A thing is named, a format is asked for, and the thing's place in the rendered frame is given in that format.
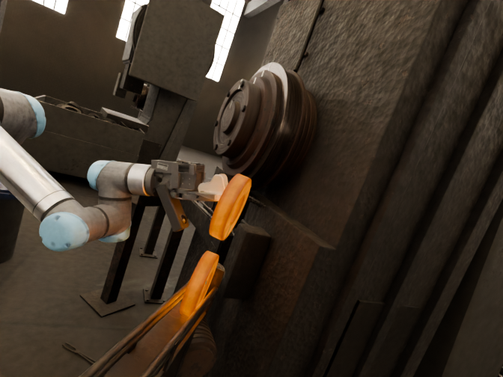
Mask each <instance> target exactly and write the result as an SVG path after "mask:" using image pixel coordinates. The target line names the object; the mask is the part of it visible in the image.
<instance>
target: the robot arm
mask: <svg viewBox="0 0 503 377"><path fill-rule="evenodd" d="M45 126H46V118H45V112H44V110H43V107H42V106H41V104H40V103H39V102H38V101H37V100H36V99H35V98H34V97H32V96H29V95H25V94H22V93H20V92H18V91H9V90H5V89H2V88H0V182H1V183H2V184H3V185H4V186H5V187H6V188H7V189H8V190H9V191H10V192H11V193H12V194H13V195H14V196H15V197H16V198H17V199H18V200H19V201H20V202H21V203H22V204H23V205H24V206H25V207H26V208H27V209H28V210H29V211H30V212H31V213H32V214H33V215H34V216H35V217H36V218H37V219H38V220H39V221H40V222H41V224H40V229H39V234H40V236H41V238H42V240H43V241H42V243H43V244H44V245H45V246H46V247H47V248H48V249H50V250H53V251H68V250H70V249H73V248H79V247H81V246H83V245H84V244H87V243H89V242H92V241H94V240H97V239H99V240H100V241H102V242H122V241H124V240H126V239H128V238H129V233H130V227H131V225H132V222H131V209H132V194H137V195H143V196H159V198H160V200H161V202H162V205H163V207H164V210H165V212H166V215H167V216H168V220H169V222H170V224H171V227H172V229H173V231H174V232H178V231H180V230H183V229H185V228H187V227H188V226H189V222H188V220H187V218H186V215H185V213H184V211H183V207H182V206H181V203H180V201H179V199H181V200H202V201H219V199H220V197H221V196H222V193H223V191H224V190H225V188H226V186H227V185H228V178H227V176H226V175H225V174H216V175H214V176H213V178H212V179H211V181H210V182H206V183H203V180H205V172H204V167H205V164H201V163H191V162H185V161H177V162H169V161H164V160H151V165H143V164H135V163H127V162H117V161H101V160H100V161H97V162H95V163H93V164H92V165H91V166H90V168H89V170H88V176H87V178H88V182H89V186H90V187H91V188H92V189H95V190H97V191H99V194H98V195H99V197H98V205H96V206H89V207H85V208H84V207H83V206H82V205H81V204H80V203H79V202H77V201H76V200H75V198H74V197H73V196H72V195H71V194H70V193H68V192H67V191H66V190H65V189H64V188H63V187H62V186H61V185H60V184H59V183H58V182H57V181H56V180H55V179H54V178H53V177H52V176H51V175H50V174H49V173H48V172H47V171H46V170H45V169H44V168H43V167H42V166H41V165H40V164H39V163H38V162H37V161H36V160H35V159H34V158H32V157H31V156H30V155H29V154H28V153H27V152H26V151H25V150H24V149H23V148H22V147H21V145H22V143H23V141H24V140H25V139H26V138H36V137H38V136H40V135H41V134H42V133H43V131H44V129H45Z"/></svg>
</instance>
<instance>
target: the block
mask: <svg viewBox="0 0 503 377"><path fill-rule="evenodd" d="M270 240H271V236H270V235H269V234H268V233H267V232H266V231H265V230H264V229H263V228H262V227H256V226H251V225H248V224H238V226H237V229H236V232H235V234H234V237H233V240H232V243H231V246H230V248H229V251H228V254H227V256H226V259H225V262H224V265H223V267H224V268H225V276H224V278H223V279H222V283H221V284H220V285H219V288H218V290H219V292H220V294H221V296H222V297H223V298H235V299H245V300H246V299H247V298H248V297H249V294H250V292H251V290H252V287H253V284H254V281H255V279H256V277H257V274H258V271H259V269H260V265H261V263H262V261H263V258H264V255H265V253H266V250H267V248H268V245H269V242H270Z"/></svg>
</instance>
